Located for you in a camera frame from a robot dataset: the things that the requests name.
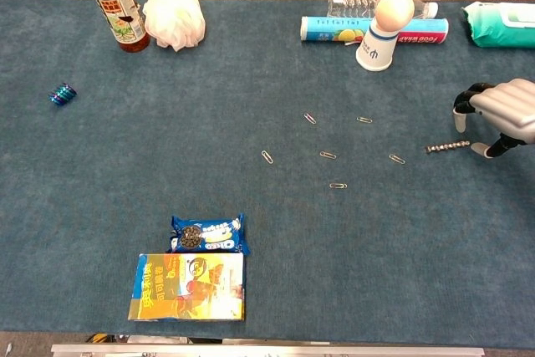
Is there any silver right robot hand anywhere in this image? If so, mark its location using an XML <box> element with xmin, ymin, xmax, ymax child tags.
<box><xmin>453</xmin><ymin>78</ymin><xmax>535</xmax><ymax>160</ymax></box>

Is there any shiny metal threaded screw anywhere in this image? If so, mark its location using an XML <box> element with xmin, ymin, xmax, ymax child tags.
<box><xmin>425</xmin><ymin>140</ymin><xmax>471</xmax><ymax>155</ymax></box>

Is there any green wet wipes pack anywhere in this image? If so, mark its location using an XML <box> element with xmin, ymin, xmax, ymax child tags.
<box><xmin>461</xmin><ymin>1</ymin><xmax>535</xmax><ymax>49</ymax></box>

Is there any white paper cup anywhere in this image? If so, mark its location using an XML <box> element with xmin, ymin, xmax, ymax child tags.
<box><xmin>355</xmin><ymin>22</ymin><xmax>400</xmax><ymax>72</ymax></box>

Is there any pale egg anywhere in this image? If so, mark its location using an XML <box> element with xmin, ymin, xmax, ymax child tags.
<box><xmin>374</xmin><ymin>0</ymin><xmax>415</xmax><ymax>33</ymax></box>

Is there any clear plastic water bottle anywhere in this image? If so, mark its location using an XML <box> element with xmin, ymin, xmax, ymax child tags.
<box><xmin>327</xmin><ymin>0</ymin><xmax>440</xmax><ymax>20</ymax></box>

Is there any blue food wrap tube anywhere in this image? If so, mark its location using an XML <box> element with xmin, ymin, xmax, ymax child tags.
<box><xmin>299</xmin><ymin>15</ymin><xmax>450</xmax><ymax>46</ymax></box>

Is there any blue Oreo cookie pack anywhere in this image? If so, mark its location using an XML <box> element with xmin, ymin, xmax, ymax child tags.
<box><xmin>168</xmin><ymin>212</ymin><xmax>251</xmax><ymax>257</ymax></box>

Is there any white mesh bath pouf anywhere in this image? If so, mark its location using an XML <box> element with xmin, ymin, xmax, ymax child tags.
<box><xmin>142</xmin><ymin>0</ymin><xmax>206</xmax><ymax>53</ymax></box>

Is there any yellow blue cocoa box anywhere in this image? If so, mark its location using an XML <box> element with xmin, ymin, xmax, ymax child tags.
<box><xmin>127</xmin><ymin>252</ymin><xmax>246</xmax><ymax>323</ymax></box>

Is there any brown tea bottle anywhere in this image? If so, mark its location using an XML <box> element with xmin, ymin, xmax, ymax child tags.
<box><xmin>85</xmin><ymin>0</ymin><xmax>151</xmax><ymax>54</ymax></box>

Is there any aluminium profile rail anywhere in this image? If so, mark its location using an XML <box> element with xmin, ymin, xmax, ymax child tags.
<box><xmin>50</xmin><ymin>343</ymin><xmax>486</xmax><ymax>357</ymax></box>

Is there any small blue metallic object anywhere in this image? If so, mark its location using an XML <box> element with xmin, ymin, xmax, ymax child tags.
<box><xmin>48</xmin><ymin>82</ymin><xmax>78</xmax><ymax>106</ymax></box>

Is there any yellow frame part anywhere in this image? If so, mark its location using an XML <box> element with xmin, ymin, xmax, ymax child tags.
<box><xmin>85</xmin><ymin>334</ymin><xmax>126</xmax><ymax>344</ymax></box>

